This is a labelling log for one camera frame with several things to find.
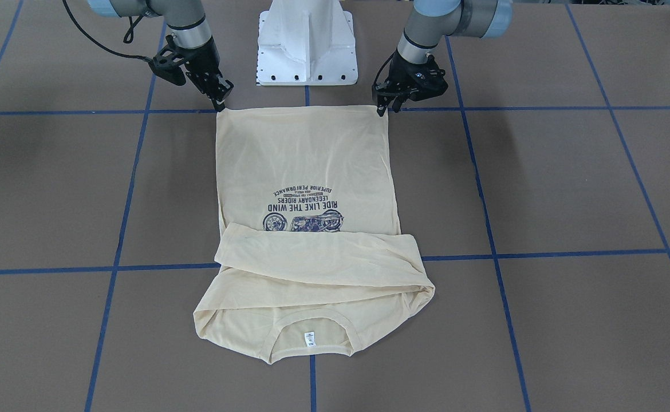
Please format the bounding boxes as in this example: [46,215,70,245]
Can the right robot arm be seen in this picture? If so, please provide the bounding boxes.
[87,1,234,112]

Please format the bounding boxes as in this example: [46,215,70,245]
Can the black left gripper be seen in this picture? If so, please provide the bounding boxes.
[372,53,433,117]

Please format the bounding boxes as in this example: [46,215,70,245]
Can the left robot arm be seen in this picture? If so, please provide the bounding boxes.
[372,1,513,117]

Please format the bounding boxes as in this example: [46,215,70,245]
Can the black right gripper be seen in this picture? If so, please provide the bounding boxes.
[184,38,234,112]

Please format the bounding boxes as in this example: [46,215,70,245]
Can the cream long sleeve shirt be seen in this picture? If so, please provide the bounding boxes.
[193,105,435,365]

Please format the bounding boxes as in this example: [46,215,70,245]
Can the white camera stand pillar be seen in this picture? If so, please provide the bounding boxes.
[256,1,358,86]

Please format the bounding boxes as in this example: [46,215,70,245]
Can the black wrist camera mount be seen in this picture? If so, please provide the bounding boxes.
[415,54,448,101]
[148,34,190,86]

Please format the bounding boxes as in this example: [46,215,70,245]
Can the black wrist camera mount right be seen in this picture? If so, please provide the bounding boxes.
[148,34,190,86]

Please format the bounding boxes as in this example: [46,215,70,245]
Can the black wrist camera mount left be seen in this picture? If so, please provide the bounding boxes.
[415,54,448,101]

